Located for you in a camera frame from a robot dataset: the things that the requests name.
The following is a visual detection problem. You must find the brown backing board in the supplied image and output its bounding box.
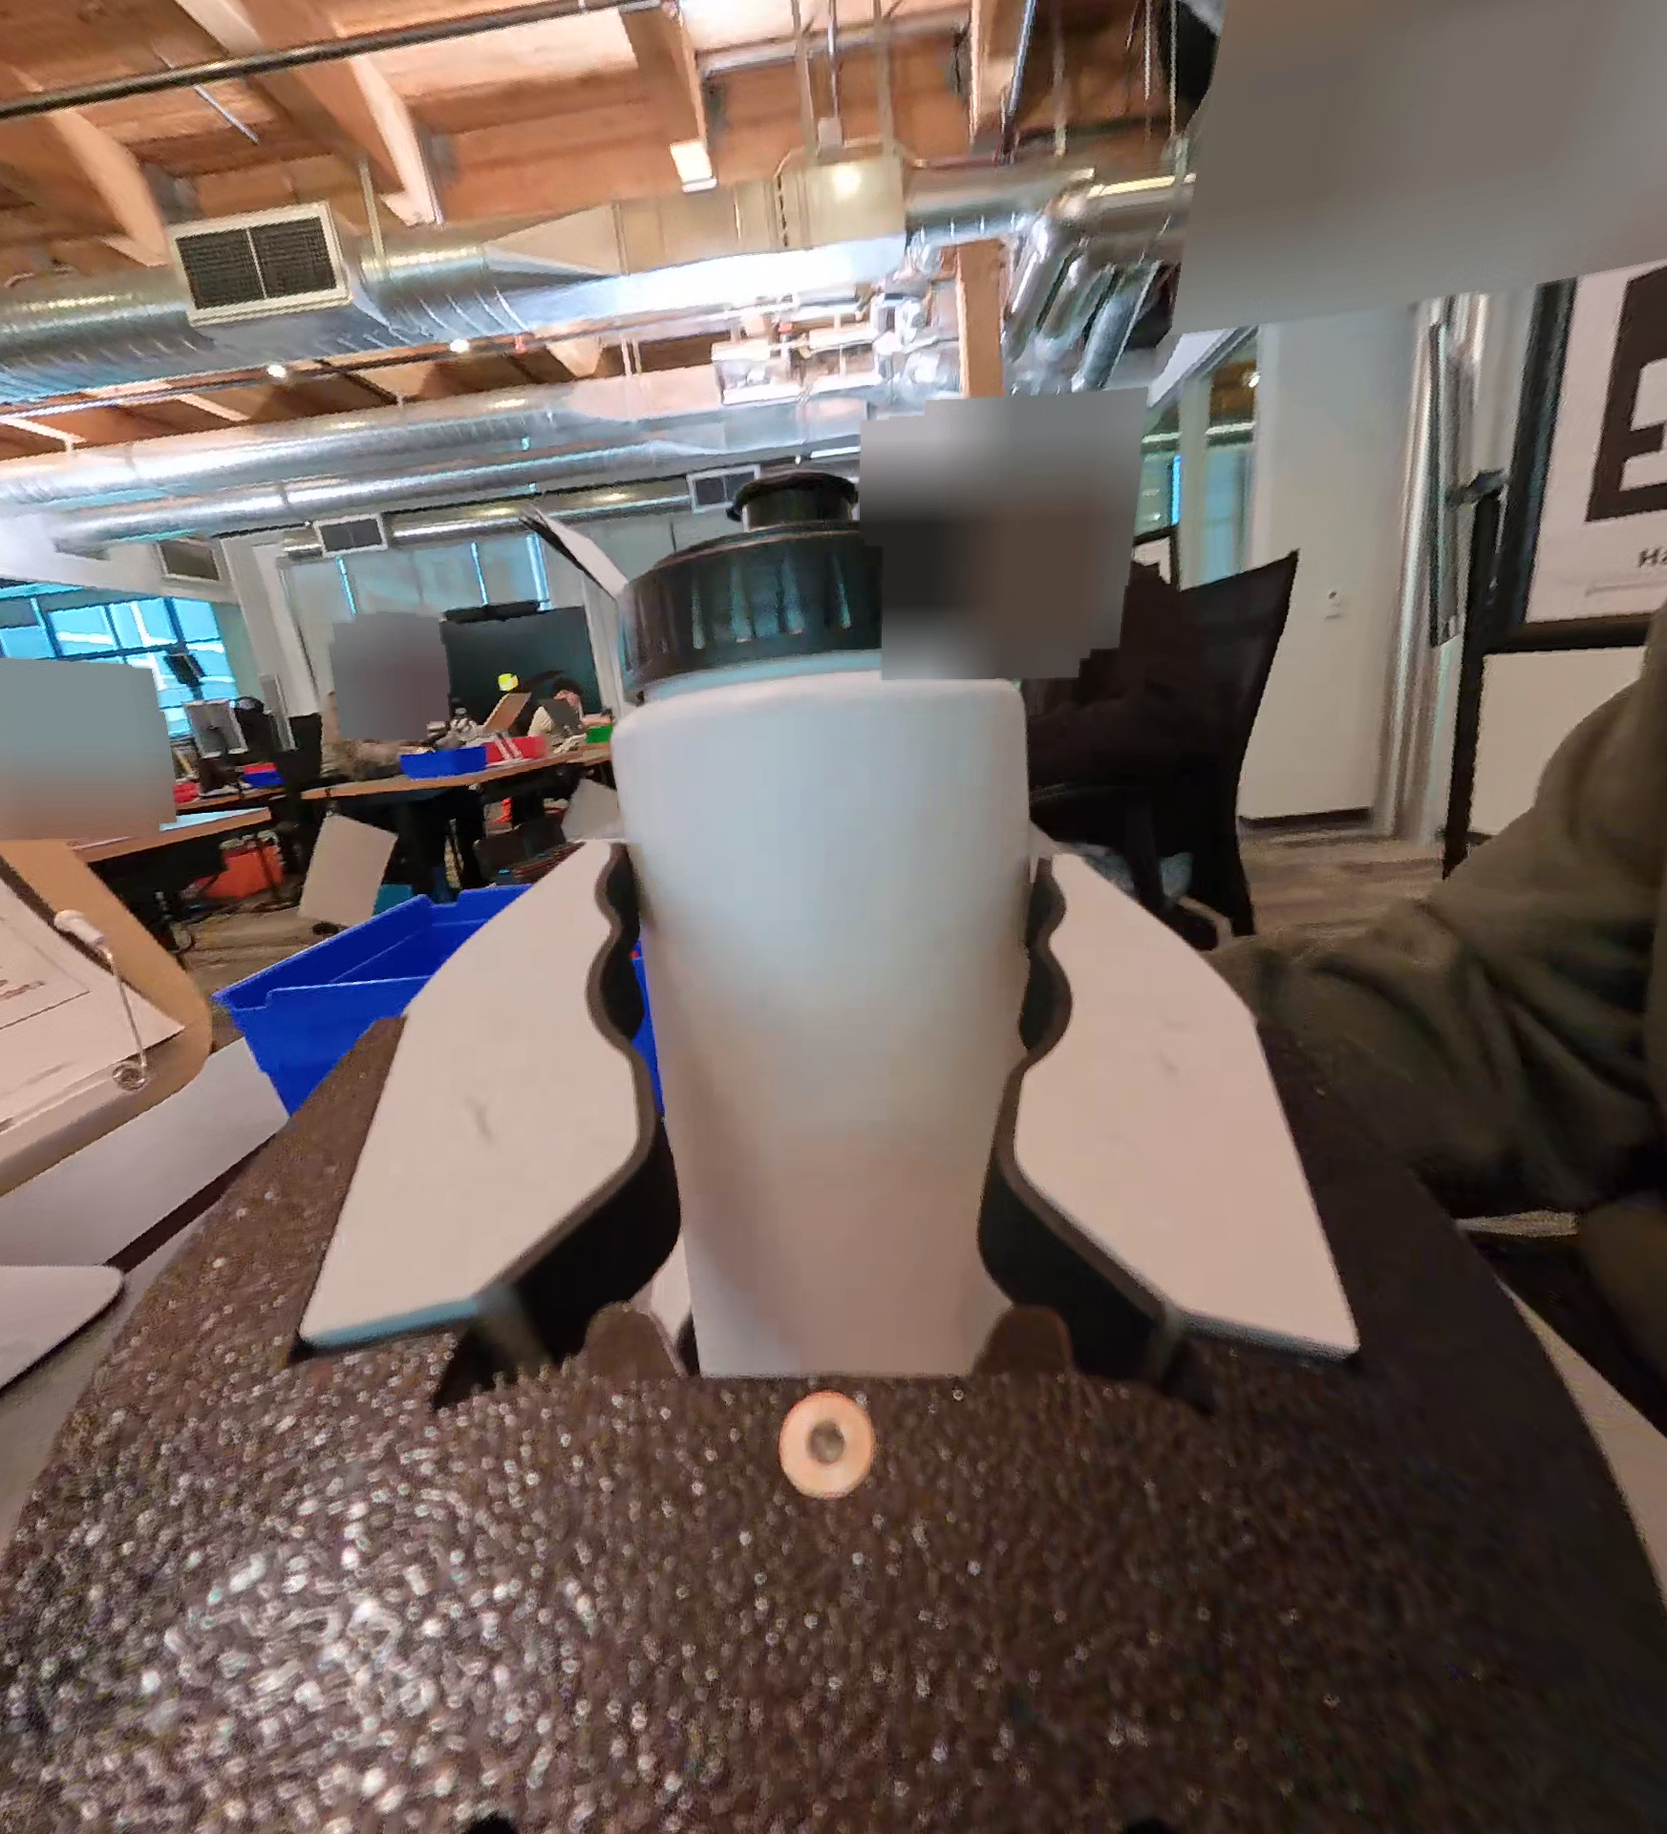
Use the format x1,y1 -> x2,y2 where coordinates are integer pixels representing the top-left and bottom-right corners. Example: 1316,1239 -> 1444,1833
0,704 -> 215,1236

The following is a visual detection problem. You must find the wooden column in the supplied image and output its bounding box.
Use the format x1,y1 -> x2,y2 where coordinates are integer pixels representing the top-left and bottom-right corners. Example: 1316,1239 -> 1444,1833
955,241 -> 1010,400

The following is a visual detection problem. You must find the black monitor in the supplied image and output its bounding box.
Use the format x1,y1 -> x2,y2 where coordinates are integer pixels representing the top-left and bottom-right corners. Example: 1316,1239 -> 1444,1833
444,606 -> 594,715

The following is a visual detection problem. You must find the silver ventilation duct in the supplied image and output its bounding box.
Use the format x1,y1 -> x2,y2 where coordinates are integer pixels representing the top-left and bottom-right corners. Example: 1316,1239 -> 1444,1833
0,201 -> 922,421
0,402 -> 836,554

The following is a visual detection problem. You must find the printed instruction sheet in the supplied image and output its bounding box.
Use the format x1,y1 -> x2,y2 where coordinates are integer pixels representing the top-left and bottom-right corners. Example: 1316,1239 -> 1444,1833
0,796 -> 190,1170

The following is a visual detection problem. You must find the black mesh office chair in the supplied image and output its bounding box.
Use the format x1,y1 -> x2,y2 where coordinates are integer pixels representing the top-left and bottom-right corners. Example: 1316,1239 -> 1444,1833
1026,552 -> 1300,948

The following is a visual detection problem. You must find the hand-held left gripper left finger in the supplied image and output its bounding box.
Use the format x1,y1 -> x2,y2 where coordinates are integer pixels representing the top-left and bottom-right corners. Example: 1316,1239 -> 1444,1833
300,844 -> 684,1357

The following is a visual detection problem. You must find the black sign stand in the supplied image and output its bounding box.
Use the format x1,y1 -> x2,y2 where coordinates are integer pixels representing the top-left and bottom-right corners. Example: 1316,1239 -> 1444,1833
1439,466 -> 1508,880

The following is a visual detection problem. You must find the white air vent grille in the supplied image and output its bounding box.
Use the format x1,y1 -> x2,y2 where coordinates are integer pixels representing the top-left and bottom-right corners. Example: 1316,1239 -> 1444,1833
169,201 -> 356,333

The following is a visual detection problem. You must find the white cylinder with black cap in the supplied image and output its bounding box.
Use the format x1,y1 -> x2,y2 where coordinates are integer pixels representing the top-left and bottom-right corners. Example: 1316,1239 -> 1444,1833
611,471 -> 1035,1382

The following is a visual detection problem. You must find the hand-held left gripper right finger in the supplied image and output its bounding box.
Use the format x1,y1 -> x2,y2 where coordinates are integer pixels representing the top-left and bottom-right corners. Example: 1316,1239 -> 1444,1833
984,853 -> 1360,1360

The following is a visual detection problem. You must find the fiducial marker sign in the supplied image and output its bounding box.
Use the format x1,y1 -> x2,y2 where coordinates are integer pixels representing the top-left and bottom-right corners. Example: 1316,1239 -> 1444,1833
1521,250 -> 1667,625

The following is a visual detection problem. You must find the wooden top desk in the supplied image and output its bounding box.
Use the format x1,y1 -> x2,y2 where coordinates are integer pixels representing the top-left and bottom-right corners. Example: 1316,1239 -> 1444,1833
325,746 -> 621,898

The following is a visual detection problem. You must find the metal wire clip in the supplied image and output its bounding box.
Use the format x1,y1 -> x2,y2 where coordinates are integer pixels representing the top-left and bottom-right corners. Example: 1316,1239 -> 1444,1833
54,907 -> 154,1095

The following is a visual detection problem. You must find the white stand base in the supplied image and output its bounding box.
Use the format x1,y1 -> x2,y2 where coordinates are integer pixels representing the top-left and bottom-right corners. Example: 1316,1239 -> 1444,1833
0,1036 -> 294,1456

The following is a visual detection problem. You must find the blue plastic bin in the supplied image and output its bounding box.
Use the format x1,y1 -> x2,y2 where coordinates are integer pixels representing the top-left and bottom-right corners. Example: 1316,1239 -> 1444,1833
213,882 -> 663,1120

